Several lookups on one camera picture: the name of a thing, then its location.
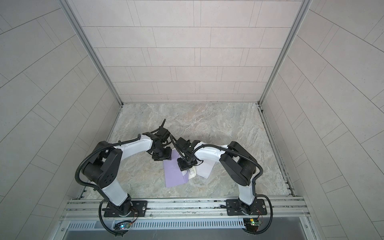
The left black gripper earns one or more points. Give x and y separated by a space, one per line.
168 156

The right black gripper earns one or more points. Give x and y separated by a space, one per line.
181 166

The white glue stick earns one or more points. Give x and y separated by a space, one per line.
185 173

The purple envelope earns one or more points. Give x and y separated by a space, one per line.
173 175

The cream envelope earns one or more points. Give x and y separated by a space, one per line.
192 172

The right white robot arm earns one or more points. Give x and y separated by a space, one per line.
241 166

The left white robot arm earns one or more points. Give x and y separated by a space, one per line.
100 168

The white paper sheet underneath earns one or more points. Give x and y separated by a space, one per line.
206 161

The left circuit board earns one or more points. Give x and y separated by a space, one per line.
122 226

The circuit board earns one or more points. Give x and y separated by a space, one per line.
252 225
122 226

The right circuit board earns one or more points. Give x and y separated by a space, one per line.
252 225

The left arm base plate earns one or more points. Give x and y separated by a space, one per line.
129 210

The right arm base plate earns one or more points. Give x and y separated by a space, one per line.
238 208

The aluminium rail frame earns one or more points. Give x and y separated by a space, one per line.
186 213

